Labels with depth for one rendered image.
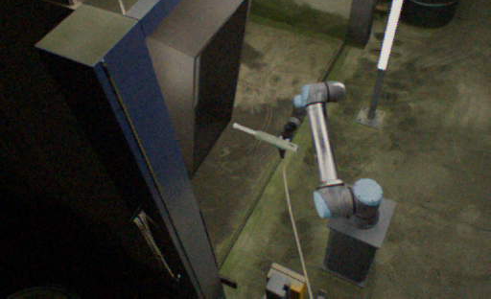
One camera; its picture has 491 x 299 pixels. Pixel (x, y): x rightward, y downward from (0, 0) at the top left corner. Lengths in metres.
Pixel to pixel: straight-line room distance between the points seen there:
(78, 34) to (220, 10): 1.17
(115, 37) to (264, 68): 3.18
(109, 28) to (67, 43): 0.10
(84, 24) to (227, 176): 2.45
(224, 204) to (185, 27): 1.62
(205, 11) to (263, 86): 1.94
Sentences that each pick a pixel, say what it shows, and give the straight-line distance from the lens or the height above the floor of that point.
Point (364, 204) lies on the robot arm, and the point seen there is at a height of 0.88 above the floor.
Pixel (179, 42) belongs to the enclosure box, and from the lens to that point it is 2.05.
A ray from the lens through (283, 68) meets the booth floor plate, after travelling 4.20.
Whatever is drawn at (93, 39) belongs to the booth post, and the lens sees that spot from 1.12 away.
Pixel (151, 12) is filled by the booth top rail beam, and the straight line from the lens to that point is 1.18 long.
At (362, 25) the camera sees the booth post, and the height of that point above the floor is 0.28.
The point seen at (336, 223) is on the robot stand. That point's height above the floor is 0.64.
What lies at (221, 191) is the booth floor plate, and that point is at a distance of 3.40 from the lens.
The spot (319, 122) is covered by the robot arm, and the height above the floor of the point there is 1.06.
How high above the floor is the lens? 2.94
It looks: 52 degrees down
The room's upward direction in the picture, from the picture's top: 7 degrees counter-clockwise
